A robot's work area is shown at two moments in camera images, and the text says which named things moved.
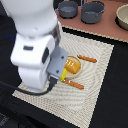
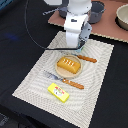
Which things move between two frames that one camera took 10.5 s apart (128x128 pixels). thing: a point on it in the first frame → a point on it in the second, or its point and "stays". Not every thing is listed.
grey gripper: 57,62 → 85,32
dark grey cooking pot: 91,12 stays
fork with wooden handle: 75,84 stays
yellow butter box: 63,74 → 58,93
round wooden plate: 71,75 stays
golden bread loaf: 72,66 stays
